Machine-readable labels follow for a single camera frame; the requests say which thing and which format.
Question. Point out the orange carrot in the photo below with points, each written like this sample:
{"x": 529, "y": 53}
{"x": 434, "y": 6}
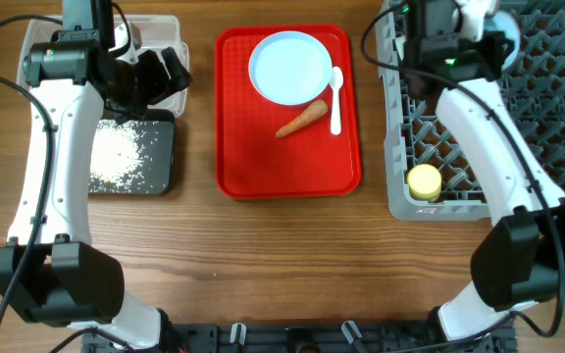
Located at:
{"x": 310, "y": 115}

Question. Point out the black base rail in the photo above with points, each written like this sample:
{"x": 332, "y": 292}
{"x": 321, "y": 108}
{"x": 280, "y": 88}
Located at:
{"x": 412, "y": 336}

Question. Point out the white plastic spoon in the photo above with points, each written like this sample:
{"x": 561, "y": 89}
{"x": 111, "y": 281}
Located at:
{"x": 336, "y": 83}

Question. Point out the grey dishwasher rack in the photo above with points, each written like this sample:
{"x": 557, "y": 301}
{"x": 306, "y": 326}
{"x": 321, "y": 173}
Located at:
{"x": 533, "y": 89}

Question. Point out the light blue bowl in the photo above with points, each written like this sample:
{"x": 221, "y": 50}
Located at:
{"x": 503, "y": 21}

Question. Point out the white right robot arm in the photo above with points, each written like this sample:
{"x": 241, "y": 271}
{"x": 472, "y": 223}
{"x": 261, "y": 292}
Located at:
{"x": 454, "y": 55}

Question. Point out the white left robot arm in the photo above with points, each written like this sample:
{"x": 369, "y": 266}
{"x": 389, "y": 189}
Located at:
{"x": 50, "y": 272}

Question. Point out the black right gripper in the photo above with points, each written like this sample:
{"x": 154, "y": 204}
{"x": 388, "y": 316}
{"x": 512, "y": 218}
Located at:
{"x": 491, "y": 54}

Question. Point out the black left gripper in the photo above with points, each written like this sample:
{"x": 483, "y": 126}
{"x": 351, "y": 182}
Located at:
{"x": 158, "y": 82}

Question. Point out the yellow plastic cup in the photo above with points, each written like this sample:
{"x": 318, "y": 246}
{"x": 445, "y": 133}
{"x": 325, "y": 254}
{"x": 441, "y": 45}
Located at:
{"x": 424, "y": 183}

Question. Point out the white rice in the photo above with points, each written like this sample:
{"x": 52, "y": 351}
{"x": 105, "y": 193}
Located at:
{"x": 120, "y": 154}

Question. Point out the clear plastic bin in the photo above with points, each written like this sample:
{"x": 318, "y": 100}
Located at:
{"x": 157, "y": 32}

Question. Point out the red plastic tray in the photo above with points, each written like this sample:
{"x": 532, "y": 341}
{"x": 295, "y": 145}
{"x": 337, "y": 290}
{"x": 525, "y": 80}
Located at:
{"x": 251, "y": 162}

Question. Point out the large light blue plate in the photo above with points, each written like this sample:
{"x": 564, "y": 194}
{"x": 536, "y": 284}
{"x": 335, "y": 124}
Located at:
{"x": 290, "y": 68}

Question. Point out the black waste tray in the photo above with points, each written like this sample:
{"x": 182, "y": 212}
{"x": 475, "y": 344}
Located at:
{"x": 135, "y": 152}

